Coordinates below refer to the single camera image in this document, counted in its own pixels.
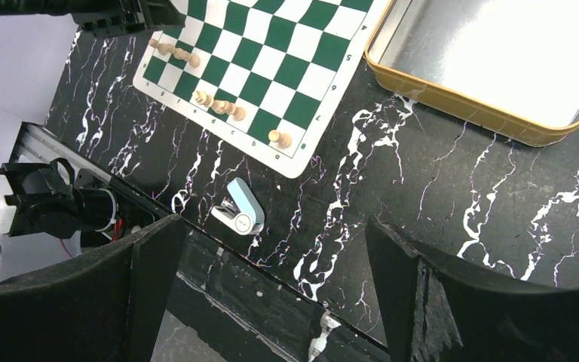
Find light wooden king piece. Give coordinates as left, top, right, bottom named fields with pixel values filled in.
left=192, top=90, right=225, bottom=114

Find light wooden corner piece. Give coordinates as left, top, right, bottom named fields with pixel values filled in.
left=268, top=130, right=293, bottom=149

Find light wooden pawn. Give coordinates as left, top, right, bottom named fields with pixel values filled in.
left=149, top=38, right=176, bottom=55

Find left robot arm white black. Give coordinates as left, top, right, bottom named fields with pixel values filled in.
left=0, top=1, right=185, bottom=239

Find light wooden bishop piece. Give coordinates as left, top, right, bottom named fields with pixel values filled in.
left=219, top=100, right=246, bottom=121

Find green white chess board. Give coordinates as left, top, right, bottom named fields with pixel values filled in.
left=133, top=1, right=387, bottom=179

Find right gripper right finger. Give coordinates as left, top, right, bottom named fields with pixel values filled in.
left=366, top=216, right=579, bottom=361

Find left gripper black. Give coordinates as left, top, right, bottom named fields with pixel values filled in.
left=0, top=0, right=185, bottom=38

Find light blue white stapler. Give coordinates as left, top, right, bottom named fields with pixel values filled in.
left=210, top=177, right=265, bottom=235

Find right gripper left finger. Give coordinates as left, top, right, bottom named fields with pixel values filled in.
left=0, top=215, right=187, bottom=361

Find gold rimmed metal tin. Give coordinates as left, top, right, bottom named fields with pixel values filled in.
left=364, top=1, right=579, bottom=147

